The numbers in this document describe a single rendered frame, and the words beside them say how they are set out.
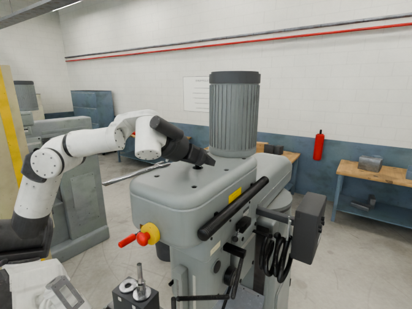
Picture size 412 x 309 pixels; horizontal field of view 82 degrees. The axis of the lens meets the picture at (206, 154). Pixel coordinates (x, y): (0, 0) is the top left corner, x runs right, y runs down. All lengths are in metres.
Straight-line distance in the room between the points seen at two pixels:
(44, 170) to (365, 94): 4.62
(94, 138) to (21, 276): 0.42
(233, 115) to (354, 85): 4.04
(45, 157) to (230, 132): 0.59
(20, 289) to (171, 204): 0.45
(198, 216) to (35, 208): 0.45
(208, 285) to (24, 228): 0.60
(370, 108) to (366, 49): 0.93
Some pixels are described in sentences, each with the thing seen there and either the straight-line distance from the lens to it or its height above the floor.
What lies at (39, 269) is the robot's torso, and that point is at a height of 1.66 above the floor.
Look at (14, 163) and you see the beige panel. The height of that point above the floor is 1.59.
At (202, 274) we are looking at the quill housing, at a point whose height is 1.54.
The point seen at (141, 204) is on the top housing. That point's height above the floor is 1.84.
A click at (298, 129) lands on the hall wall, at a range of 5.00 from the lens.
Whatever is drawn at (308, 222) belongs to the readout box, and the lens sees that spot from 0.95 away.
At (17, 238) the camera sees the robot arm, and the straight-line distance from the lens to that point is 0.88.
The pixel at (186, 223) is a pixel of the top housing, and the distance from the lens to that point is 0.64.
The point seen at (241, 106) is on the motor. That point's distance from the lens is 0.89.
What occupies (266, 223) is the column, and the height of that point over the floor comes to 1.52.
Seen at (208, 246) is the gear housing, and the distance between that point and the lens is 0.76.
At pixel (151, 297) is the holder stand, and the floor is 1.12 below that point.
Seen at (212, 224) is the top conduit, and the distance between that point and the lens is 0.66.
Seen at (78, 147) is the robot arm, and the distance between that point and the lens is 0.68.
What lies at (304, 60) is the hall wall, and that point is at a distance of 4.96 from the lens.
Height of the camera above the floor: 2.16
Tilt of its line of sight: 16 degrees down
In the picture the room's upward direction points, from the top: straight up
